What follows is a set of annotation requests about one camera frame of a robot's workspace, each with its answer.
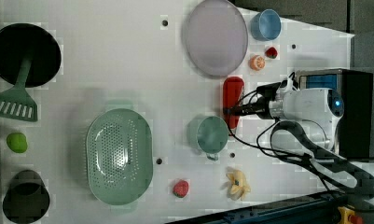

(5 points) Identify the red strawberry toy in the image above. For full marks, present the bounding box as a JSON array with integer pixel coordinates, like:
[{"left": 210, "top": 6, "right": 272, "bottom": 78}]
[{"left": 265, "top": 47, "right": 278, "bottom": 59}]

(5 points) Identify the green oval strainer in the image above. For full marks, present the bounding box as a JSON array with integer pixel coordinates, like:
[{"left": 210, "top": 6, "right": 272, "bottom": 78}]
[{"left": 85, "top": 101, "right": 153, "bottom": 206}]

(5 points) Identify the blue cup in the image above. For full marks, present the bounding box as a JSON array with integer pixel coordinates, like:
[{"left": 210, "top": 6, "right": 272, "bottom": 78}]
[{"left": 250, "top": 9, "right": 282, "bottom": 41}]

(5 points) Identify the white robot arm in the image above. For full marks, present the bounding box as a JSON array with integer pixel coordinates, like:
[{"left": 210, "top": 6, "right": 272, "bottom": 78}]
[{"left": 223, "top": 82, "right": 374, "bottom": 200}]

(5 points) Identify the green mug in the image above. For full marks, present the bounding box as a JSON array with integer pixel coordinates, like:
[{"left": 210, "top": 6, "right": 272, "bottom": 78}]
[{"left": 187, "top": 115, "right": 229, "bottom": 161}]

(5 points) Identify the pink strawberry toy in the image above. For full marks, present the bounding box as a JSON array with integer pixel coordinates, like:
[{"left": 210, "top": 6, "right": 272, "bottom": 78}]
[{"left": 173, "top": 180, "right": 189, "bottom": 198}]

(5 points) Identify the green slotted spatula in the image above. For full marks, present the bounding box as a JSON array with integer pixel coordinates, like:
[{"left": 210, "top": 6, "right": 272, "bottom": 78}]
[{"left": 0, "top": 56, "right": 37, "bottom": 122}]

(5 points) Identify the black cylindrical container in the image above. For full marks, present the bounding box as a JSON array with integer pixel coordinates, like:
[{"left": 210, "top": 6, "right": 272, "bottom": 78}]
[{"left": 3, "top": 170, "right": 50, "bottom": 224}]

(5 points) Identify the silver toaster oven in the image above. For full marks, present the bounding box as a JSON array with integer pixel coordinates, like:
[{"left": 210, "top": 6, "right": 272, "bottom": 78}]
[{"left": 295, "top": 68, "right": 374, "bottom": 161}]

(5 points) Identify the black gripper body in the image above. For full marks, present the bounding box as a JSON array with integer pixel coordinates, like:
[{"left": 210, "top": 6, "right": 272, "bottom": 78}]
[{"left": 256, "top": 82, "right": 281, "bottom": 120}]

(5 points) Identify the red plush ketchup bottle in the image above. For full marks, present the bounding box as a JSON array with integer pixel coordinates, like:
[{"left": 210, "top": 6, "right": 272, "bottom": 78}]
[{"left": 222, "top": 77, "right": 244, "bottom": 131}]

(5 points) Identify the black round pan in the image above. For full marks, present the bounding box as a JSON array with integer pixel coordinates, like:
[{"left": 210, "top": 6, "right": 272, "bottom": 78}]
[{"left": 0, "top": 23, "right": 62, "bottom": 88}]

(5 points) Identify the lilac round plate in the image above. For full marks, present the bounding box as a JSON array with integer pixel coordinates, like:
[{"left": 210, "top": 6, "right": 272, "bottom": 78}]
[{"left": 184, "top": 0, "right": 248, "bottom": 76}]

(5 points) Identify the green lime toy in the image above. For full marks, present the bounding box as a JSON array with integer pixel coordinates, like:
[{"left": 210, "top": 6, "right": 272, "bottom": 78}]
[{"left": 7, "top": 133, "right": 28, "bottom": 153}]

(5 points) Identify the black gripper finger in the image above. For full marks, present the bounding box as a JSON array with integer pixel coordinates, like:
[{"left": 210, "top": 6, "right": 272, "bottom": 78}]
[{"left": 224, "top": 104, "right": 261, "bottom": 116}]

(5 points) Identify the peeled banana toy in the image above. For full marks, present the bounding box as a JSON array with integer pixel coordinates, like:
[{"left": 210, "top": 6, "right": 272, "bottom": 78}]
[{"left": 226, "top": 169, "right": 251, "bottom": 201}]

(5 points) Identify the orange slice toy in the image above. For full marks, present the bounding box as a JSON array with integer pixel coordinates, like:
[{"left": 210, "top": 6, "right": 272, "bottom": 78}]
[{"left": 249, "top": 55, "right": 266, "bottom": 71}]

